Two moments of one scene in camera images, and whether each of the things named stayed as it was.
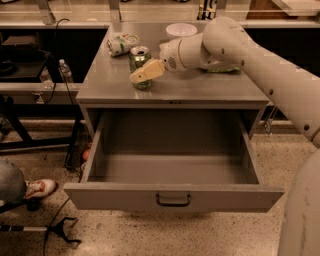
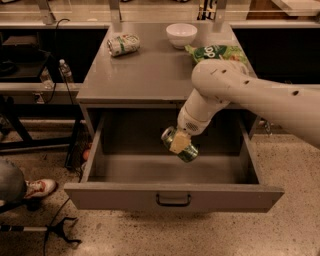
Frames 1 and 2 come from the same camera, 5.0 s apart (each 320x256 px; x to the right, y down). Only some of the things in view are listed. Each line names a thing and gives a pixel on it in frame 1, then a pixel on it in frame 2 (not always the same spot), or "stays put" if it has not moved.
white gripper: [169, 55] → [187, 126]
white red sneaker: [39, 187] stays put
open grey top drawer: [173, 160] stays put
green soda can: [138, 56] → [188, 155]
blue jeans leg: [12, 183] stays put
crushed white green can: [121, 44] stays put
